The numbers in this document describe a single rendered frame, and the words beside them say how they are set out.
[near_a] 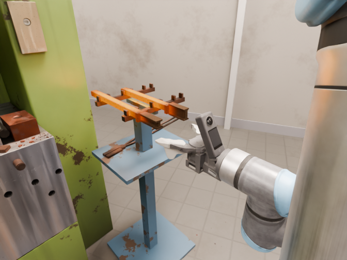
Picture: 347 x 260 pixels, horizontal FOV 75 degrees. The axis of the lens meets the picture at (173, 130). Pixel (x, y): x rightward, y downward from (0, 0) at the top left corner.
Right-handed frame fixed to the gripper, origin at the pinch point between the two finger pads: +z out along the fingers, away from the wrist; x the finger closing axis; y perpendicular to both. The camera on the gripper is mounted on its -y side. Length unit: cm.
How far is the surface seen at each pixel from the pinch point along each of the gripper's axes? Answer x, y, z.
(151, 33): 147, -9, 192
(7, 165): -40, 13, 37
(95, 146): -1, 32, 60
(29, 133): -31, 7, 44
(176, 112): 11.4, 0.8, 10.4
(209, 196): 73, 100, 34
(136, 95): 10.4, -0.2, 33.9
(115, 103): -1.6, -0.7, 30.7
